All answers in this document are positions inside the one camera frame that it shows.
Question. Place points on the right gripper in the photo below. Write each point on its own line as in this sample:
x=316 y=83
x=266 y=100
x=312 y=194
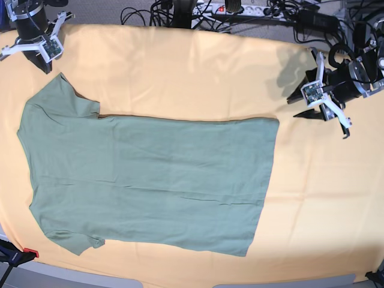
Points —
x=31 y=22

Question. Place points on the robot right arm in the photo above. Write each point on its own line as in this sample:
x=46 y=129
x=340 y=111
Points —
x=7 y=11

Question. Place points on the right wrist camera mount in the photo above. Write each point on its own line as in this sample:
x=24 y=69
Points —
x=49 y=49

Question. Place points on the yellow table cloth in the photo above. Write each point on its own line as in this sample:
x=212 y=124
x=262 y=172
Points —
x=323 y=213

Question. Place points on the black centre stand post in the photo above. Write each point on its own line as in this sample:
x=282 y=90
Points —
x=182 y=13

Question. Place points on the black clamp right corner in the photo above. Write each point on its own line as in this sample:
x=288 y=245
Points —
x=376 y=277

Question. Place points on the black power adapter brick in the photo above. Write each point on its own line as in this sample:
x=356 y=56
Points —
x=308 y=19

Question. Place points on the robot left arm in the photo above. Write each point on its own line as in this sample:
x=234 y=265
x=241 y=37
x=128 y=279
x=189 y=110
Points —
x=368 y=58

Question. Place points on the green T-shirt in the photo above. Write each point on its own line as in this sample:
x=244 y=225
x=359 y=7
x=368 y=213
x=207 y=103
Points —
x=191 y=184

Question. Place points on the blue red clamp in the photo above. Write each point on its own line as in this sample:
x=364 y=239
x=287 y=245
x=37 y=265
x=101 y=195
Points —
x=11 y=255

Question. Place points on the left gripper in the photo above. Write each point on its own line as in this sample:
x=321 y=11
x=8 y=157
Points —
x=342 y=87

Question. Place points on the white power strip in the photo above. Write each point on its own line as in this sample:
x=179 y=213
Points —
x=215 y=10

